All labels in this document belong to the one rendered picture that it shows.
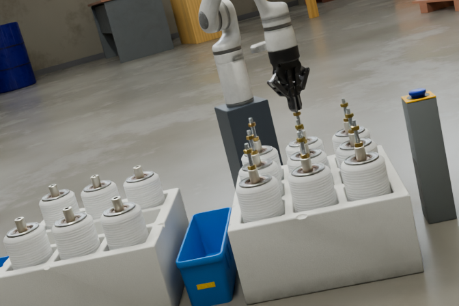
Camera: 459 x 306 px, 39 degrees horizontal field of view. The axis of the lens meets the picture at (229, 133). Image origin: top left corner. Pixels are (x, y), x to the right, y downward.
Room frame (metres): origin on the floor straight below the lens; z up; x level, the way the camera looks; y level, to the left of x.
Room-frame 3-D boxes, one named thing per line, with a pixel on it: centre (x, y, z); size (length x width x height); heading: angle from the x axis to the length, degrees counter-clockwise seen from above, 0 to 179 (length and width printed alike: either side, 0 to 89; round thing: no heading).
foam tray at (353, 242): (1.49, -0.16, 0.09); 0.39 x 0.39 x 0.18; 82
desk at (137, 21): (8.88, 0.93, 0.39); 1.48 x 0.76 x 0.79; 15
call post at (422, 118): (1.52, -0.46, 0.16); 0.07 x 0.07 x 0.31; 82
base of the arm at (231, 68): (2.07, -0.06, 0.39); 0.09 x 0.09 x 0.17; 15
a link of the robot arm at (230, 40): (2.07, -0.06, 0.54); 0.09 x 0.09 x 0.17; 29
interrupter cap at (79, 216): (1.44, 0.40, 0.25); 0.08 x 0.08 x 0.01
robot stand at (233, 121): (2.07, -0.06, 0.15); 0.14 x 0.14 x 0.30; 15
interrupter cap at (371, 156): (1.35, -0.26, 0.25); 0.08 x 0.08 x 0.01
